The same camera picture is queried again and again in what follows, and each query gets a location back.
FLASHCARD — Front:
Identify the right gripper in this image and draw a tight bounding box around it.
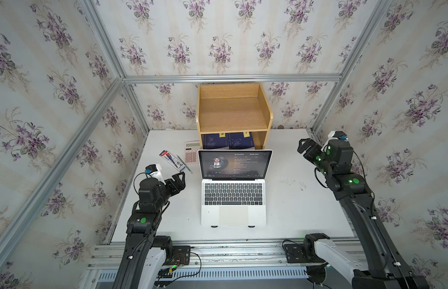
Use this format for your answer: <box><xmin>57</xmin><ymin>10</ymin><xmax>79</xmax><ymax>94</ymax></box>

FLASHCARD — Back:
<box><xmin>297</xmin><ymin>137</ymin><xmax>334</xmax><ymax>179</ymax></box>

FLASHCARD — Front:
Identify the silver laptop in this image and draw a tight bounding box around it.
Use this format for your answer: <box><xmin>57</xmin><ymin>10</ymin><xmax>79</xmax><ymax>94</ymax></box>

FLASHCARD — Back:
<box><xmin>198</xmin><ymin>149</ymin><xmax>273</xmax><ymax>228</ymax></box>

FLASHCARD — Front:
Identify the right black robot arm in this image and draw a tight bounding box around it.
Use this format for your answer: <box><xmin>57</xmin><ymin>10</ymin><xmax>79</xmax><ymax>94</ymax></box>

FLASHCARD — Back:
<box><xmin>297</xmin><ymin>132</ymin><xmax>429</xmax><ymax>289</ymax></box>

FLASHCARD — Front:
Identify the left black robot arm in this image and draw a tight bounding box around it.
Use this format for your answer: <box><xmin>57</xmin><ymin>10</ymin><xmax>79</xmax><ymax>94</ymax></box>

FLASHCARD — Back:
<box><xmin>113</xmin><ymin>172</ymin><xmax>185</xmax><ymax>289</ymax></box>

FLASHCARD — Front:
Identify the pencil box 2B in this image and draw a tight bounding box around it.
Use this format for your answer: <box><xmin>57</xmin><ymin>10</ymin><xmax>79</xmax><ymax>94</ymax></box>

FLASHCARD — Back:
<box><xmin>160</xmin><ymin>150</ymin><xmax>185</xmax><ymax>172</ymax></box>

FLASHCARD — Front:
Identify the green pencil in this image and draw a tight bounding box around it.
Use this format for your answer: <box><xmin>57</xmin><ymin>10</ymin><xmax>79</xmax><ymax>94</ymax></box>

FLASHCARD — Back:
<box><xmin>177</xmin><ymin>155</ymin><xmax>193</xmax><ymax>174</ymax></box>

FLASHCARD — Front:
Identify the pink calculator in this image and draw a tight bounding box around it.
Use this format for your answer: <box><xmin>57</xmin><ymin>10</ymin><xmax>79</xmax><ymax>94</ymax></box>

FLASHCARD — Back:
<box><xmin>184</xmin><ymin>140</ymin><xmax>201</xmax><ymax>164</ymax></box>

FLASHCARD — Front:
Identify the blue book left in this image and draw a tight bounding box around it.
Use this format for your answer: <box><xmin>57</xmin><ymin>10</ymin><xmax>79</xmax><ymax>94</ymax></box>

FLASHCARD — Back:
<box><xmin>202</xmin><ymin>133</ymin><xmax>230</xmax><ymax>150</ymax></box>

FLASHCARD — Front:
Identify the blue book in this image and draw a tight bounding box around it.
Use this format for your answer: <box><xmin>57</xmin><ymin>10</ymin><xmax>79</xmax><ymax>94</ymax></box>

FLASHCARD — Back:
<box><xmin>229</xmin><ymin>132</ymin><xmax>255</xmax><ymax>150</ymax></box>
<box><xmin>202</xmin><ymin>133</ymin><xmax>230</xmax><ymax>150</ymax></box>

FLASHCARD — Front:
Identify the blue book right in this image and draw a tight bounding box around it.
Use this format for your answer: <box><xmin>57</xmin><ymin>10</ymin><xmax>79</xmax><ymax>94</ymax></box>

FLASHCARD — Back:
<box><xmin>229</xmin><ymin>132</ymin><xmax>255</xmax><ymax>150</ymax></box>

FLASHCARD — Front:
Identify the wooden shelf organizer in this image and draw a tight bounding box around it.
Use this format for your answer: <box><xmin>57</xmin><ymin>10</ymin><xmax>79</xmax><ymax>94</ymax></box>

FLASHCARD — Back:
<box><xmin>196</xmin><ymin>83</ymin><xmax>273</xmax><ymax>149</ymax></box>

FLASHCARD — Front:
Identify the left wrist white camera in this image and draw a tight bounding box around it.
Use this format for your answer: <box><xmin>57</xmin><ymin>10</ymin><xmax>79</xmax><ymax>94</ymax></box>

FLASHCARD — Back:
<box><xmin>145</xmin><ymin>164</ymin><xmax>164</xmax><ymax>182</ymax></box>

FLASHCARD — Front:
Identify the aluminium frame rail base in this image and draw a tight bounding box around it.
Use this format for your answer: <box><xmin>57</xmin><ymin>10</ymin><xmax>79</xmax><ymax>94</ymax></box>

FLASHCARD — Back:
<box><xmin>78</xmin><ymin>236</ymin><xmax>369</xmax><ymax>289</ymax></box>

